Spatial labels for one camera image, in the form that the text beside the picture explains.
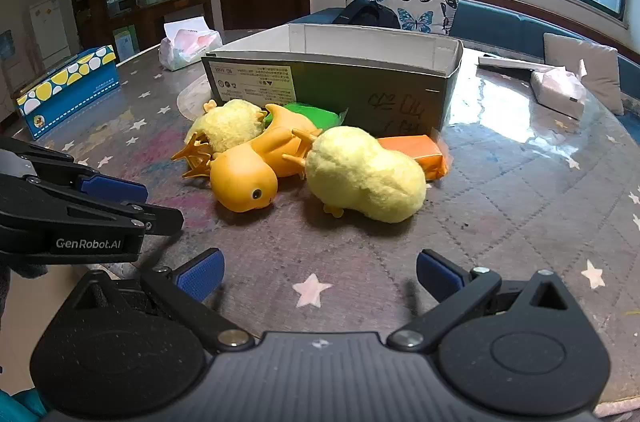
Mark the white refrigerator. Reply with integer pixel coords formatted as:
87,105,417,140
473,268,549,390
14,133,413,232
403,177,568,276
29,0,71,66

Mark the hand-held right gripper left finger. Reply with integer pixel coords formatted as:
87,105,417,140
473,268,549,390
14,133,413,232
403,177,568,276
65,248,256,353

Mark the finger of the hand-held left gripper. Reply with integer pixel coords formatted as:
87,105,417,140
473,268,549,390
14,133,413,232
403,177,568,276
27,177,185,236
0,136,150,204

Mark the blue sofa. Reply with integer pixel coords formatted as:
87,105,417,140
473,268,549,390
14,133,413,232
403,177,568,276
290,0,640,113

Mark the butterfly print pillow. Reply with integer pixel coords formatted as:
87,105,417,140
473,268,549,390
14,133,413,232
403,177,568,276
351,0,458,36

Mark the blue spotted tissue box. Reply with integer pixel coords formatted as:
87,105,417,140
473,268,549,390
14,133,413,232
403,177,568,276
16,45,121,140

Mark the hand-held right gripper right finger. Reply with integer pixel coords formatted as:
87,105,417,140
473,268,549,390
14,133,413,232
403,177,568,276
387,249,586,353

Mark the black backpack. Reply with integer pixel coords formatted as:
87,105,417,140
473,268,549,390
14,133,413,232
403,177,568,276
332,0,401,29

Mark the orange packet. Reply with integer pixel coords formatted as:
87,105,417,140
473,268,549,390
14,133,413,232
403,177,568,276
376,128,451,182

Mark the green packet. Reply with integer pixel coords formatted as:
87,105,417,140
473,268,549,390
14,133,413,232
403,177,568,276
262,102,349,129

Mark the beige cushion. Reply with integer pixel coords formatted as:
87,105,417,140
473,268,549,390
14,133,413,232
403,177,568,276
543,33,624,115

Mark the pink cloth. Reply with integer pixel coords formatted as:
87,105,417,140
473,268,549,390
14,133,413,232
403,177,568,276
530,60,587,120

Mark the orange rubber duck toy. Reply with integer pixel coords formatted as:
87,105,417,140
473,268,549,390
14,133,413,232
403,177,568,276
210,104,323,213

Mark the yellow plush chick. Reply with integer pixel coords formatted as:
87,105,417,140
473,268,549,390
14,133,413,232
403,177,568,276
282,126,427,223
171,99,268,180

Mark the cardboard box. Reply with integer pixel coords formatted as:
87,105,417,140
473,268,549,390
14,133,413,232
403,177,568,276
201,24,464,135

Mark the round beige mat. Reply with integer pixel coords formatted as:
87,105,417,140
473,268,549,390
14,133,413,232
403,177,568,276
177,75,217,121

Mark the white flat book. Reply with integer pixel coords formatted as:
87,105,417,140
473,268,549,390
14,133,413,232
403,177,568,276
477,55,551,72

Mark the pink tissue pack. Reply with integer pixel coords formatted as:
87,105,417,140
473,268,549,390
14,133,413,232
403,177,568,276
159,16,222,72

